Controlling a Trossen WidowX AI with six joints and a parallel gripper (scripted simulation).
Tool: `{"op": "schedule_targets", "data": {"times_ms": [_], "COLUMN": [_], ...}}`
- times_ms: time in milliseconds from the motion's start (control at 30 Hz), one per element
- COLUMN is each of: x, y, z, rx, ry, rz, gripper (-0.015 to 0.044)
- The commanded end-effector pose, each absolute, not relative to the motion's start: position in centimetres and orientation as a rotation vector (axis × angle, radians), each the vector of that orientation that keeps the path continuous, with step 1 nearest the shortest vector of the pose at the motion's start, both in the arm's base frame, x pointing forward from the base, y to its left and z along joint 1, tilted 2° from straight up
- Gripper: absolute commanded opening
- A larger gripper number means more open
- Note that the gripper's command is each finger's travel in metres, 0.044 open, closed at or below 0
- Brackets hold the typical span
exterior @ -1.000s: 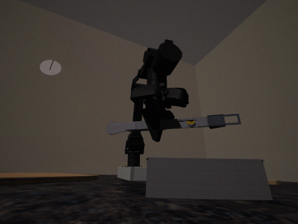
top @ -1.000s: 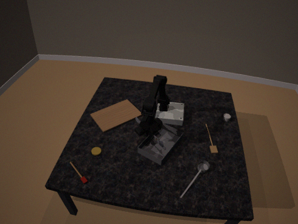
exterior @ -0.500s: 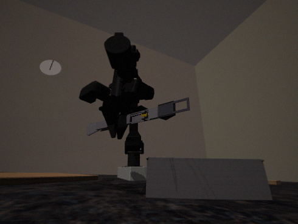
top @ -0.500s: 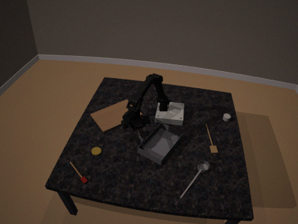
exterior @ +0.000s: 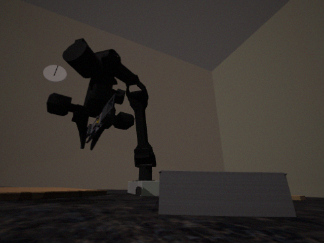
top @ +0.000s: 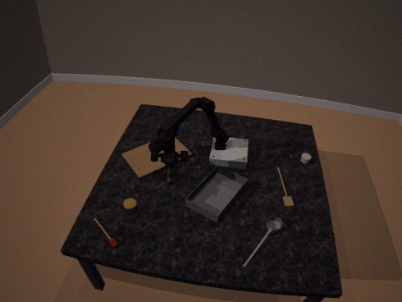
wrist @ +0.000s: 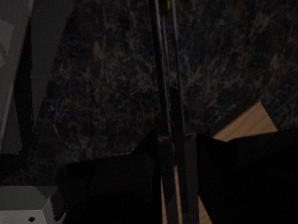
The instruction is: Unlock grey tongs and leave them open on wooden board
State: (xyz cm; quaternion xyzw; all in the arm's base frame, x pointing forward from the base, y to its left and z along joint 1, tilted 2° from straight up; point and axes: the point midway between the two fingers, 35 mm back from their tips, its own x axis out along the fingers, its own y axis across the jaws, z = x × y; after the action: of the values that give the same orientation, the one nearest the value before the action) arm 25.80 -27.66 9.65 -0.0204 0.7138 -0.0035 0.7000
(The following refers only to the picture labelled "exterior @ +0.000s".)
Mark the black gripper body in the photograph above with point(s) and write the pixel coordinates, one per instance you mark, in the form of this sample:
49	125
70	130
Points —
59	104

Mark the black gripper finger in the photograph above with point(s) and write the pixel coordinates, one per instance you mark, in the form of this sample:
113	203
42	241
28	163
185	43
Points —
98	134
81	119

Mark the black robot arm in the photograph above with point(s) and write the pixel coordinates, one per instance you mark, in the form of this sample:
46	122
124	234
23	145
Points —
102	67

